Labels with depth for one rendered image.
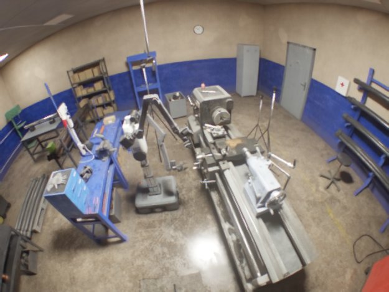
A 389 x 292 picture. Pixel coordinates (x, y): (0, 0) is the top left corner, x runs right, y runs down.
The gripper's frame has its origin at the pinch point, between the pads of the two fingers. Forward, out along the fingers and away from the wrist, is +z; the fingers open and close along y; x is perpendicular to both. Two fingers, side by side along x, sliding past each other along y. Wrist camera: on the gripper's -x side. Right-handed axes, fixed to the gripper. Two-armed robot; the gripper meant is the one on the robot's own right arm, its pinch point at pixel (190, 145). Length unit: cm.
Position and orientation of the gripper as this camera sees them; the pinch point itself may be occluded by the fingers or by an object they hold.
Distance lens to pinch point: 176.5
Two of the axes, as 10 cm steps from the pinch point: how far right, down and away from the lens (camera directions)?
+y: -1.7, -6.1, 7.7
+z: 5.5, 5.9, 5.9
